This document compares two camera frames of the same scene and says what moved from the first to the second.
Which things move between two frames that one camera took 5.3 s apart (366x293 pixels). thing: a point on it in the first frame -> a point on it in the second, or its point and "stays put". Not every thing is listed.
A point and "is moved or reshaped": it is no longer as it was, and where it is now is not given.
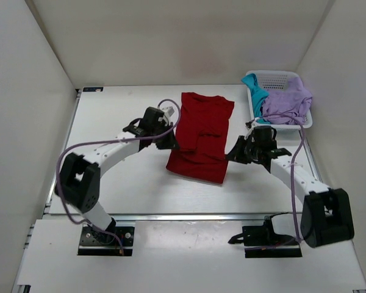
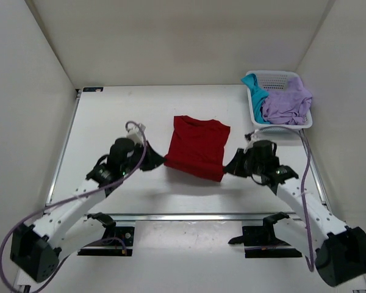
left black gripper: x=169 y=143 -> x=152 y=159
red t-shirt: x=201 y=135 is moved or reshaped
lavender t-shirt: x=290 y=106 stays put
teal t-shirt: x=258 y=96 stays put
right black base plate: x=263 y=242 stays put
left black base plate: x=117 y=241 stays put
